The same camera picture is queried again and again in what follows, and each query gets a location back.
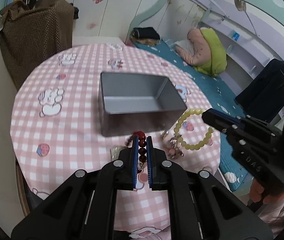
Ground dark red bead bracelet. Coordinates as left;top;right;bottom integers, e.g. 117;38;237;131
126;130;148;163

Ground silver chain pink charm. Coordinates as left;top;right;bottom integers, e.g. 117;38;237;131
161;131;184;159

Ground jade pendant pink charm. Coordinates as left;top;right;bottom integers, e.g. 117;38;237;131
110;145;127;160

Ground yellow-green bead bracelet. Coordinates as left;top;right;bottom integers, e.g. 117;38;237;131
173;108;216;151

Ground right hand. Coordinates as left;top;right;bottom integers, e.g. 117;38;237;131
249;179;284;204

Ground grey metal tin box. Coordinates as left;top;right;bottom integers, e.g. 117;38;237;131
98;72;187;137

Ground teal patterned bed sheet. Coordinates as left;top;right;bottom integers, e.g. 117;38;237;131
133;40;252;196

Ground pink and green quilt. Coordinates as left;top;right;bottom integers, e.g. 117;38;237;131
175;28;227;77

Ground pink checked cartoon tablecloth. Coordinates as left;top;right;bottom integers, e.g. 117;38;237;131
9;43;222;240

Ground folded black clothes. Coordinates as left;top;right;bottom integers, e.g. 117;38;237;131
131;27;160;40

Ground white wardrobe with butterflies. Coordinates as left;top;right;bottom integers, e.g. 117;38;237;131
66;0;157;41

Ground brown dotted fabric cover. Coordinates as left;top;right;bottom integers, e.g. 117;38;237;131
0;0;79;88

